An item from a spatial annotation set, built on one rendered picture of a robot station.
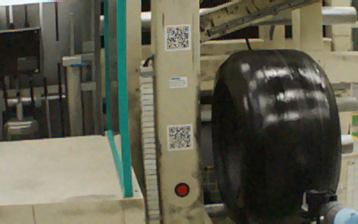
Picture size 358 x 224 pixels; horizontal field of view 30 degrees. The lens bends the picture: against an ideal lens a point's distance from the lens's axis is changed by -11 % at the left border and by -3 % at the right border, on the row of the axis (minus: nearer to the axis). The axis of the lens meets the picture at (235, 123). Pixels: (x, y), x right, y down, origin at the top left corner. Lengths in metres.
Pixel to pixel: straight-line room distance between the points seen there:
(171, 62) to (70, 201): 0.74
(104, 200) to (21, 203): 0.18
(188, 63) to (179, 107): 0.13
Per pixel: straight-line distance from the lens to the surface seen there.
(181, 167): 2.10
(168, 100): 2.05
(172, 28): 2.02
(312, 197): 1.89
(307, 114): 1.98
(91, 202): 1.42
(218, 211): 2.39
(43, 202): 1.43
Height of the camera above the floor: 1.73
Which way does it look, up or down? 13 degrees down
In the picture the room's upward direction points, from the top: 1 degrees counter-clockwise
